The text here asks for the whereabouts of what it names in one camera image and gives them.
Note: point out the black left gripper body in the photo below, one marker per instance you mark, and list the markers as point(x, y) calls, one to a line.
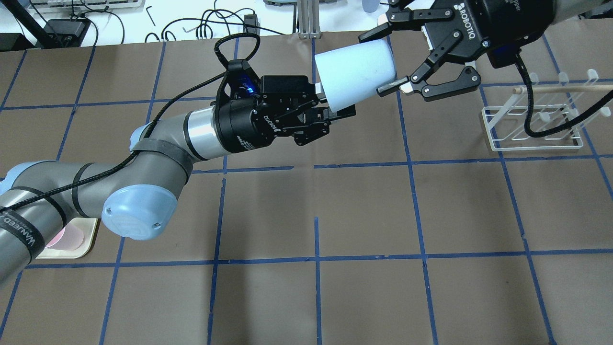
point(250, 128)

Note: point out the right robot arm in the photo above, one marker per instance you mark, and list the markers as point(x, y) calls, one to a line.
point(574, 7)

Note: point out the blue plastic cup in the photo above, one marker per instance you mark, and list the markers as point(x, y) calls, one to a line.
point(352, 74)

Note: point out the blue cup on desk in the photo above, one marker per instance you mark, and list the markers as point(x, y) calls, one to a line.
point(370, 6)

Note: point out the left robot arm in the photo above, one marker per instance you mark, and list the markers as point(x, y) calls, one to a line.
point(138, 197)

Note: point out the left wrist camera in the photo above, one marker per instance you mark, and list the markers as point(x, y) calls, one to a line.
point(244, 83)

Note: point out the white wire cup rack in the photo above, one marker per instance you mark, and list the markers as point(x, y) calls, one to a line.
point(555, 104)

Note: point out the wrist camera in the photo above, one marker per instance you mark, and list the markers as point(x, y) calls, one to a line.
point(503, 50)
point(244, 83)

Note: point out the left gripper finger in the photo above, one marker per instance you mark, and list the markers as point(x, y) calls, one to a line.
point(330, 115)
point(318, 89)

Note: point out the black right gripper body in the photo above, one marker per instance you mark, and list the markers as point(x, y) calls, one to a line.
point(467, 33)

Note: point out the cream plastic tray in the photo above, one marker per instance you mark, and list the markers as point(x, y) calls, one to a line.
point(89, 227)

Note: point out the aluminium frame post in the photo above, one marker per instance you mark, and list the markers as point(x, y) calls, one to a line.
point(308, 19)

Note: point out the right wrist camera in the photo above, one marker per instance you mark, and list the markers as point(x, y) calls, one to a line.
point(503, 50)

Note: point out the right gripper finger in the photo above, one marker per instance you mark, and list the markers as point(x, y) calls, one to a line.
point(379, 32)
point(403, 85)

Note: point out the pink plastic cup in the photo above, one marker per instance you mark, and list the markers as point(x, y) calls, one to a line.
point(69, 238)

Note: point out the black box on desk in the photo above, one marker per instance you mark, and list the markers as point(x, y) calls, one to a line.
point(68, 32)

